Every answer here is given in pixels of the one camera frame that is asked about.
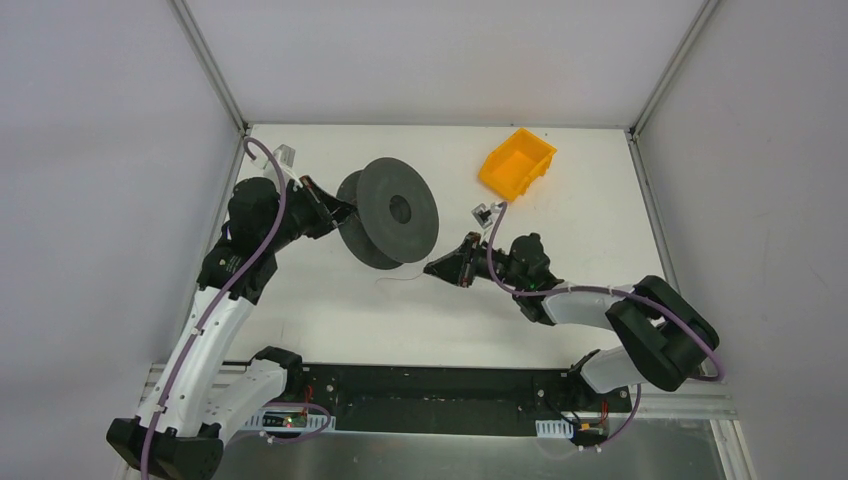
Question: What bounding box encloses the orange plastic bin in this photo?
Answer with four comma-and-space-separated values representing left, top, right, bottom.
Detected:
478, 128, 557, 202

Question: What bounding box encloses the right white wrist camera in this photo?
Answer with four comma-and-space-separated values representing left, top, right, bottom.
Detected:
472, 202, 502, 230

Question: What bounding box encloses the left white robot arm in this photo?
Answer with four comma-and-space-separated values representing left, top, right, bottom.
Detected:
107, 176, 356, 479

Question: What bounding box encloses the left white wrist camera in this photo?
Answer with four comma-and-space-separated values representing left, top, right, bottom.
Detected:
263, 144, 296, 177

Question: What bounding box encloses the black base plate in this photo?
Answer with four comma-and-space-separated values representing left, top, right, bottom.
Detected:
276, 363, 632, 437

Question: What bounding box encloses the left white cable duct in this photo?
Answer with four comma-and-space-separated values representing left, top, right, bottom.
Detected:
243, 409, 336, 434

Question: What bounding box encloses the right white cable duct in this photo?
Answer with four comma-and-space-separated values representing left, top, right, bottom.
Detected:
535, 419, 574, 439

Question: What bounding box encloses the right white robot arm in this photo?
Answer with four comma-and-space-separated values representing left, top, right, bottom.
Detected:
423, 232, 720, 410

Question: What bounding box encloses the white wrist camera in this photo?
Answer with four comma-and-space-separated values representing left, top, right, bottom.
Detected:
472, 202, 502, 230
263, 144, 296, 177

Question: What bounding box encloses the black cable spool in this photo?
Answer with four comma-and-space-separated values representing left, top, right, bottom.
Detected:
336, 157, 440, 270

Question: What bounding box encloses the white cable duct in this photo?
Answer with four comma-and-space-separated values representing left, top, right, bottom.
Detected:
243, 409, 336, 434
535, 419, 574, 439

